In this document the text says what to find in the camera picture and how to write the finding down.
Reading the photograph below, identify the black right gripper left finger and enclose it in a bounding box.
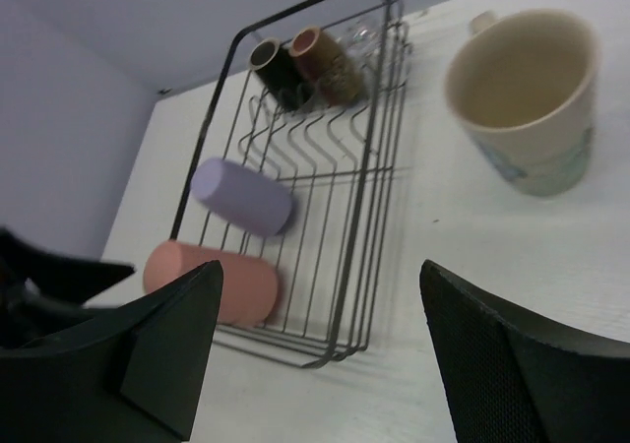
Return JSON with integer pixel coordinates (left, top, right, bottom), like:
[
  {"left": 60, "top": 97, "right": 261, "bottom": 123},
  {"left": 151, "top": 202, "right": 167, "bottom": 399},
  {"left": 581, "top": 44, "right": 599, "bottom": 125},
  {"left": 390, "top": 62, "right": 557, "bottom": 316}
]
[{"left": 1, "top": 261, "right": 223, "bottom": 442}]

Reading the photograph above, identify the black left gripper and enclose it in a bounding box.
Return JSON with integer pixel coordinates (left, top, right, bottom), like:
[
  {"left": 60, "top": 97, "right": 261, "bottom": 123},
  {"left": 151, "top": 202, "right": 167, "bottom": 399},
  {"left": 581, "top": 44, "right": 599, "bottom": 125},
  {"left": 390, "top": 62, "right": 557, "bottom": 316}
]
[{"left": 1, "top": 226, "right": 135, "bottom": 349}]

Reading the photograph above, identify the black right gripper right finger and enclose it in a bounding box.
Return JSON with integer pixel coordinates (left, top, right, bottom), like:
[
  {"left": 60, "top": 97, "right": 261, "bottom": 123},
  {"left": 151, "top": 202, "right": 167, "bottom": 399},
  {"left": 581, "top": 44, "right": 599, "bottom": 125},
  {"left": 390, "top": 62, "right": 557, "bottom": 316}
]
[{"left": 419, "top": 261, "right": 629, "bottom": 442}]

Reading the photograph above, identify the pink plastic cup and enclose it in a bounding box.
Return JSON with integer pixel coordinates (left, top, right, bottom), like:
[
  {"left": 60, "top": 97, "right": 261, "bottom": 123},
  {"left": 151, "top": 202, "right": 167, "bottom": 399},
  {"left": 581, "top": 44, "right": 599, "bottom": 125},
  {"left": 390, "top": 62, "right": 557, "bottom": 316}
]
[{"left": 142, "top": 240, "right": 282, "bottom": 326}]

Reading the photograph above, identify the lavender plastic cup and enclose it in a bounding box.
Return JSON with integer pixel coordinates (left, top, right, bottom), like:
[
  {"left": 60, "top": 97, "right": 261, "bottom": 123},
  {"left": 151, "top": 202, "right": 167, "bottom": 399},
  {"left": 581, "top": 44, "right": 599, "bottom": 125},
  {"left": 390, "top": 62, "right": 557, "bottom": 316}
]
[{"left": 190, "top": 158, "right": 293, "bottom": 237}]

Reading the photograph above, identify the cream patterned large mug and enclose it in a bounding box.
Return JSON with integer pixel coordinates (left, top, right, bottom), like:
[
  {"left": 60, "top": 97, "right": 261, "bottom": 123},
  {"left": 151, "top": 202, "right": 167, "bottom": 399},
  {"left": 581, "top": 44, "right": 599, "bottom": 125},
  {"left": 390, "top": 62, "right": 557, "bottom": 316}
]
[{"left": 444, "top": 9, "right": 600, "bottom": 197}]

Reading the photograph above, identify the black ceramic mug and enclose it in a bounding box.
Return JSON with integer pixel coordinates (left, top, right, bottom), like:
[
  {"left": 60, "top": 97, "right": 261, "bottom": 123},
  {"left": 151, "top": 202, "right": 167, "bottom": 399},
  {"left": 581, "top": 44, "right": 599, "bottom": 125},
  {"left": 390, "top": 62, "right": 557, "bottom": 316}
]
[{"left": 248, "top": 37, "right": 314, "bottom": 111}]

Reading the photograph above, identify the brown ceramic mug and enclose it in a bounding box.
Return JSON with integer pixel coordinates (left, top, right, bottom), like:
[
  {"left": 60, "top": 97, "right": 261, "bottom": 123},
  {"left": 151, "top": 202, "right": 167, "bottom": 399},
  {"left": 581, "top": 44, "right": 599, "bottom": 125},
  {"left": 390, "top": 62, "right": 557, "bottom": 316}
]
[{"left": 288, "top": 27, "right": 365, "bottom": 106}]

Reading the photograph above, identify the clear glass cup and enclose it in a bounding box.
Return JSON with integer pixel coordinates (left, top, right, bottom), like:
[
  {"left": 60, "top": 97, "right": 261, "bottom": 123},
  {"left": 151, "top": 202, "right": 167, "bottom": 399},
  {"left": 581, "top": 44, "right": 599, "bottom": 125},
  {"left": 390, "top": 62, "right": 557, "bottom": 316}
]
[{"left": 339, "top": 15, "right": 383, "bottom": 58}]

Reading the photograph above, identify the dark wire dish rack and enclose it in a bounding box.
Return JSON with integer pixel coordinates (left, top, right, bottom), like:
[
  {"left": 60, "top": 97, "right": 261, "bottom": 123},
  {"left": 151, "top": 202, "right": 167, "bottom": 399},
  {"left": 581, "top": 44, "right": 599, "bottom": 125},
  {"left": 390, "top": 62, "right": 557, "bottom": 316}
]
[{"left": 169, "top": 0, "right": 412, "bottom": 369}]

